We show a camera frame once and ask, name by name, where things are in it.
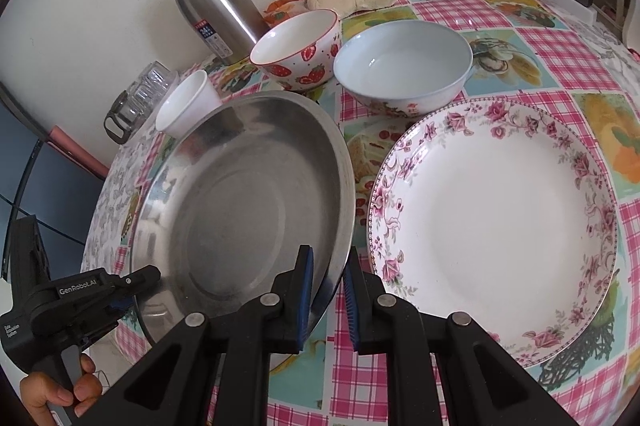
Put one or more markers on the stainless steel thermos jug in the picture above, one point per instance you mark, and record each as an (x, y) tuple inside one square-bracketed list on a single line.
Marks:
[(220, 6)]

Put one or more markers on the white plastic cup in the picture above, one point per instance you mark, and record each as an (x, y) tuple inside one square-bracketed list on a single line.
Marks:
[(187, 101)]

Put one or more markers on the white strawberry print bowl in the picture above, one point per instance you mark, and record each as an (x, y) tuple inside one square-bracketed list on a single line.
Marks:
[(300, 66)]

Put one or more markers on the white power strip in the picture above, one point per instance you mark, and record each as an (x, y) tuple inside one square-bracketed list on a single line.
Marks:
[(565, 1)]

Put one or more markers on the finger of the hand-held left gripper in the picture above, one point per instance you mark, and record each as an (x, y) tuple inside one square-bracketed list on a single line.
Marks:
[(142, 278)]

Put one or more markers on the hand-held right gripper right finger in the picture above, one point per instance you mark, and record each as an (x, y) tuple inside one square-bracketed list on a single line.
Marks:
[(351, 301)]

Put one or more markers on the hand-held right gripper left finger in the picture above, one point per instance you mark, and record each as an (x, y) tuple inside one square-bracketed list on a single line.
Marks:
[(305, 296)]

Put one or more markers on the pink panel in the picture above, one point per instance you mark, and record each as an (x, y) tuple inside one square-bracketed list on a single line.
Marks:
[(80, 151)]

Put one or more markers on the dark blue cabinet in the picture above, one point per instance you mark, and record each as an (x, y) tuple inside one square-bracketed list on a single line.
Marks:
[(45, 186)]

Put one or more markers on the small clear glass cup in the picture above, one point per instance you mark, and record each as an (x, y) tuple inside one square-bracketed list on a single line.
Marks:
[(137, 93), (157, 76)]

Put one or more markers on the white pink floral plate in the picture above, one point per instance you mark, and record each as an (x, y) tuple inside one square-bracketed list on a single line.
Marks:
[(490, 226)]

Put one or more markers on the light blue bowl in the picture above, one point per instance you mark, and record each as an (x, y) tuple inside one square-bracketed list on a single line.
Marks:
[(400, 61)]

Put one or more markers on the person's left hand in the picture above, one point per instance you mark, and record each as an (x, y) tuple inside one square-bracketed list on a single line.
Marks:
[(45, 393)]

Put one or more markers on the stainless steel basin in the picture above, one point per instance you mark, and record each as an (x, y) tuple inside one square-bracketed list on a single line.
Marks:
[(240, 206)]

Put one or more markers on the orange snack packet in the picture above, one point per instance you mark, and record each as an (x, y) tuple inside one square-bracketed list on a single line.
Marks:
[(285, 11)]

